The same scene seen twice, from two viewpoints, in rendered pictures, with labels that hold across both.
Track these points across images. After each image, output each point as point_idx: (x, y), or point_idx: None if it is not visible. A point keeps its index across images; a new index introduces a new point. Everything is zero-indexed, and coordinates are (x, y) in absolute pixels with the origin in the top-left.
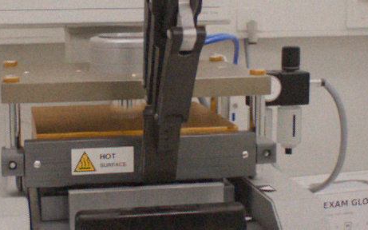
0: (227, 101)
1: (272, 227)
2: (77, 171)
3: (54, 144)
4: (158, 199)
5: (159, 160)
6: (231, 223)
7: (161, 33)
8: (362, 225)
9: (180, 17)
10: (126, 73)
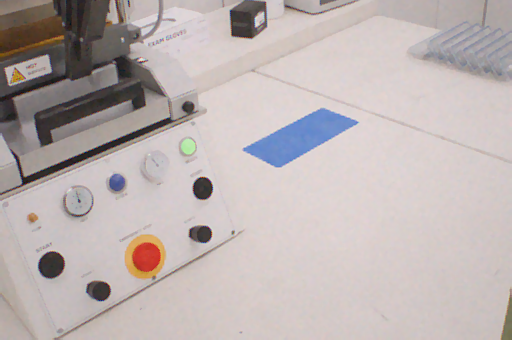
0: None
1: (154, 85)
2: (12, 82)
3: None
4: (75, 87)
5: (80, 64)
6: (134, 92)
7: None
8: (175, 52)
9: None
10: None
